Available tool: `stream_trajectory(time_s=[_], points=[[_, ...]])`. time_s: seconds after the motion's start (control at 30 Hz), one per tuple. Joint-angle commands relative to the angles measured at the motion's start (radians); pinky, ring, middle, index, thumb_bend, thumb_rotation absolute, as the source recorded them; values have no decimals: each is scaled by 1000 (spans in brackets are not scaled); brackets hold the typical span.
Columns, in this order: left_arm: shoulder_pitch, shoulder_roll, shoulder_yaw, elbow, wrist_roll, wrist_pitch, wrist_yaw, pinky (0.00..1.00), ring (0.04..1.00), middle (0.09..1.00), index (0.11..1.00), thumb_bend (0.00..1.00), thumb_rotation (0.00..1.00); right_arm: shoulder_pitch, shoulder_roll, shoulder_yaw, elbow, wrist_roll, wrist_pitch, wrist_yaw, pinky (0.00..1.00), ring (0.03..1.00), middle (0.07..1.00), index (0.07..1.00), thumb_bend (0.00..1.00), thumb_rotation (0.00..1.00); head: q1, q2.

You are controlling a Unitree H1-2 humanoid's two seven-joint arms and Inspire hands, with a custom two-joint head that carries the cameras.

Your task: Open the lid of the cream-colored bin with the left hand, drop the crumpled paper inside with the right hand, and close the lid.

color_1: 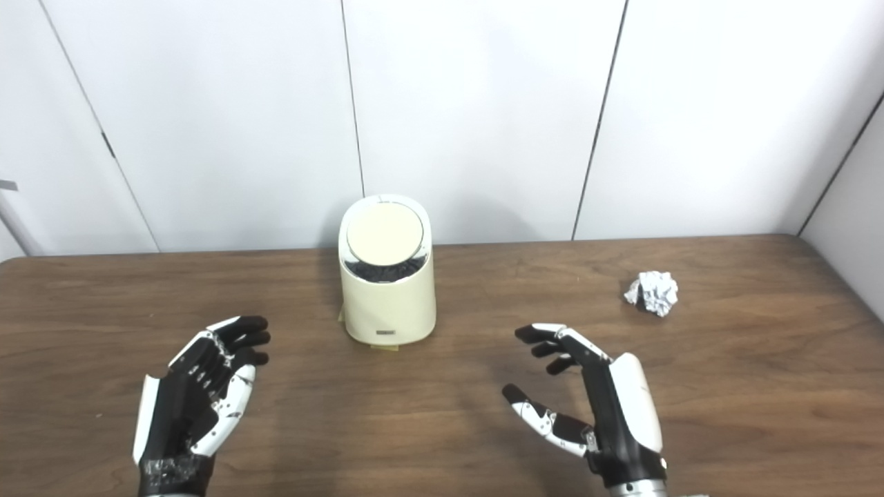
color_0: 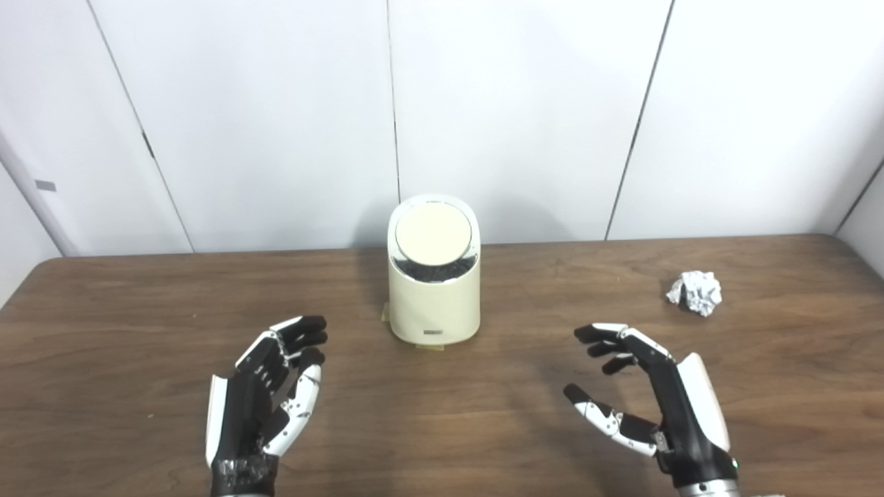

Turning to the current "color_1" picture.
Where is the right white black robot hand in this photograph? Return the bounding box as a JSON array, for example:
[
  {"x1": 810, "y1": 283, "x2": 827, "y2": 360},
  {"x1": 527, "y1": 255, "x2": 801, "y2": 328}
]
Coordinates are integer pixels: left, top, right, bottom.
[{"x1": 502, "y1": 323, "x2": 669, "y2": 491}]

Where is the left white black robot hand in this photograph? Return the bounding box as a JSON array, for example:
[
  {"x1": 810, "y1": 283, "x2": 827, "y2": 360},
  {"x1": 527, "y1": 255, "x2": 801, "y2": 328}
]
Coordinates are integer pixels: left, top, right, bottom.
[{"x1": 133, "y1": 315, "x2": 271, "y2": 497}]

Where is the white paper ball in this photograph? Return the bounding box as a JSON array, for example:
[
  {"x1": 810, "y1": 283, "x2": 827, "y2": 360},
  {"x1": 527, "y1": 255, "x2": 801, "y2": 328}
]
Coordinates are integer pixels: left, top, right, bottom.
[{"x1": 624, "y1": 271, "x2": 680, "y2": 318}]

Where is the cream-colored desktop trash bin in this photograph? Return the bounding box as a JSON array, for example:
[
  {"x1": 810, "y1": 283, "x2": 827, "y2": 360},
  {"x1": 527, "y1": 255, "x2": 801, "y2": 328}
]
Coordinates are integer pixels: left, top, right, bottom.
[{"x1": 338, "y1": 194, "x2": 437, "y2": 347}]

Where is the round cream bin lid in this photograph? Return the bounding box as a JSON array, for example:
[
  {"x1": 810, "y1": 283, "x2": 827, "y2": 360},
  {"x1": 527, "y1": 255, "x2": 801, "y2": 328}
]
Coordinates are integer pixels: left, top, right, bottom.
[{"x1": 346, "y1": 205, "x2": 424, "y2": 264}]

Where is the yellow tape under bin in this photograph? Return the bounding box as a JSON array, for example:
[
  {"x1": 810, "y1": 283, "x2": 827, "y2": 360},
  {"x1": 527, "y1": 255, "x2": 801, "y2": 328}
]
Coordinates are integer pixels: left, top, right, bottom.
[{"x1": 337, "y1": 307, "x2": 401, "y2": 354}]

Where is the white slanted pole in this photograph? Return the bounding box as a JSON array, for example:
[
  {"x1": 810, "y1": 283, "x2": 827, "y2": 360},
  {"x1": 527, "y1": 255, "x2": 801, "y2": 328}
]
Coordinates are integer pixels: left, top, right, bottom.
[{"x1": 0, "y1": 181, "x2": 44, "y2": 257}]

